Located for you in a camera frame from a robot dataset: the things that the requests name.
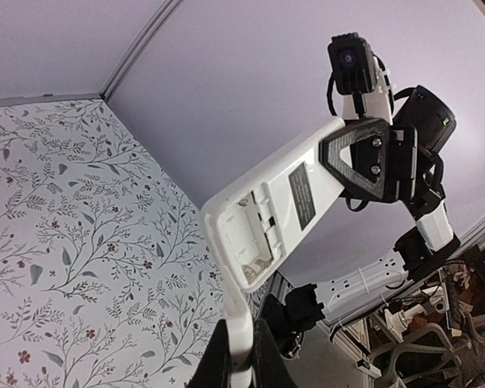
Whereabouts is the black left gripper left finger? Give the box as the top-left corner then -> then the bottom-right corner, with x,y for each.
192,319 -> 231,388

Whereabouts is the floral patterned table mat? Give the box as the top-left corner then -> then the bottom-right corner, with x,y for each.
0,99 -> 276,388

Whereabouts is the white and red remote control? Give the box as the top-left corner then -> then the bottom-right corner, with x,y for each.
201,117 -> 345,387

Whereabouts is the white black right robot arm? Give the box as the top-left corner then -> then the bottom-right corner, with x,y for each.
261,86 -> 460,359

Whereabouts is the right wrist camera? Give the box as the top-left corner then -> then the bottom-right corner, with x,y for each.
327,32 -> 377,95

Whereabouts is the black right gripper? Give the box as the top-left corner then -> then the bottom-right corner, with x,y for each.
319,118 -> 436,202

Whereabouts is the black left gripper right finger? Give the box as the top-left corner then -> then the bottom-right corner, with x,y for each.
252,319 -> 293,388

